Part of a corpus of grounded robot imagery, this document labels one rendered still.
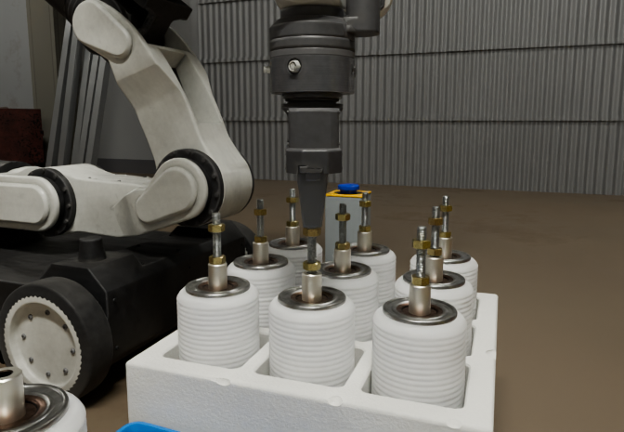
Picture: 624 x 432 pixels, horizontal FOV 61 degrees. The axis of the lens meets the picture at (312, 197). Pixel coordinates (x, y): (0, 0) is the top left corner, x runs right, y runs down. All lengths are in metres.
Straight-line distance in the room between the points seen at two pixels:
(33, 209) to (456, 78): 2.97
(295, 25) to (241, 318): 0.32
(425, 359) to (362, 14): 0.34
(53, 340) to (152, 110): 0.43
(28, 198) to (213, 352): 0.68
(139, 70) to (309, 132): 0.55
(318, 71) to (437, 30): 3.24
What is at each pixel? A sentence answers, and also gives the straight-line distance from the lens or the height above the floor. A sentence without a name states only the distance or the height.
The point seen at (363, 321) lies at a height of 0.20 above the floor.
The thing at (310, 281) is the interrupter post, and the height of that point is 0.27.
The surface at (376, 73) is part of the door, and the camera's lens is 3.79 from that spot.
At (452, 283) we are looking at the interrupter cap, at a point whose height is 0.25.
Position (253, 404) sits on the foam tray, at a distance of 0.58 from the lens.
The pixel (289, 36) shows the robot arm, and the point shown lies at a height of 0.53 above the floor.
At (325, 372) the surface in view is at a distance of 0.58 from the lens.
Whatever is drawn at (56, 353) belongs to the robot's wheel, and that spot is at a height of 0.08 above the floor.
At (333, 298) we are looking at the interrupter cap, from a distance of 0.59.
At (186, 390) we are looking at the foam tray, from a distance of 0.62.
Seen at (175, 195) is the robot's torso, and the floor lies 0.32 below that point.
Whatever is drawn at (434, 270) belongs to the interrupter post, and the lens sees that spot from 0.66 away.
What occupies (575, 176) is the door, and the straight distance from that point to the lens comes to 3.68.
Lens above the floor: 0.45
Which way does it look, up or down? 8 degrees down
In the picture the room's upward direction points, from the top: straight up
